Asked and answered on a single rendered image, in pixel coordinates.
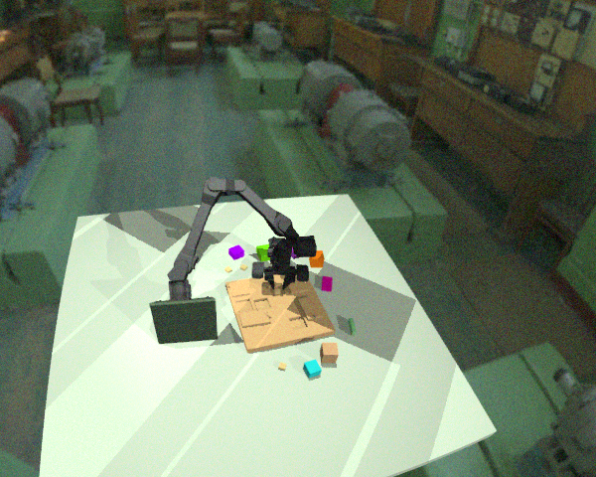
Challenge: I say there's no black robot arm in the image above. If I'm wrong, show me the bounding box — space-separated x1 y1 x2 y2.
167 177 317 301

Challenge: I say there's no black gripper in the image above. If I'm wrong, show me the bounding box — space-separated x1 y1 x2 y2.
251 256 309 290

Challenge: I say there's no teal cube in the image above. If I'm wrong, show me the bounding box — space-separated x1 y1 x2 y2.
303 360 322 378

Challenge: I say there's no orange block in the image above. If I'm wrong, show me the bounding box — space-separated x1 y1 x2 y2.
309 250 325 268

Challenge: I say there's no magenta rectangular block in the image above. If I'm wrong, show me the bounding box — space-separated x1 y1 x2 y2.
322 276 333 291

